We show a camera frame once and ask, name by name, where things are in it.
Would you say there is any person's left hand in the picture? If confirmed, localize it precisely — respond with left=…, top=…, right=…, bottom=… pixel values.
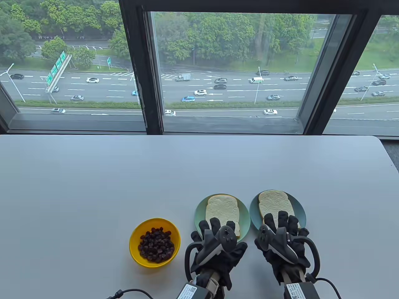
left=190, top=217, right=248, bottom=291

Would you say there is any person's right hand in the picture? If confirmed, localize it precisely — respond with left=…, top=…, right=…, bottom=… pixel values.
left=255, top=211, right=312, bottom=285

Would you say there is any white toast slice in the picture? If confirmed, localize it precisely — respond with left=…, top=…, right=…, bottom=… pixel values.
left=258, top=190, right=301, bottom=231
left=205, top=194, right=241, bottom=239

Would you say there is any pile of dark cranberries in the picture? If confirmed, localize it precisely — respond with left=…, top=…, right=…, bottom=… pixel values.
left=138, top=227, right=175, bottom=263

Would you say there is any yellow bowl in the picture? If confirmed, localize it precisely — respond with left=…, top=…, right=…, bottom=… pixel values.
left=129, top=218, right=181, bottom=268

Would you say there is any blue plate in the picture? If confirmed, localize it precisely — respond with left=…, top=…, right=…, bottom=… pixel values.
left=249, top=190, right=307, bottom=240

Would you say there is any light green plate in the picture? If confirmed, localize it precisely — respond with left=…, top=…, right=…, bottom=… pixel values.
left=194, top=194, right=251, bottom=246

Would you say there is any black wrist box white label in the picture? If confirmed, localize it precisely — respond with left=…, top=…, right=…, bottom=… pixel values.
left=284, top=281, right=321, bottom=299
left=176, top=282, right=219, bottom=299

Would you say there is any black window frame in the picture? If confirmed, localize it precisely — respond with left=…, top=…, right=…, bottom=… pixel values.
left=0, top=0, right=399, bottom=137

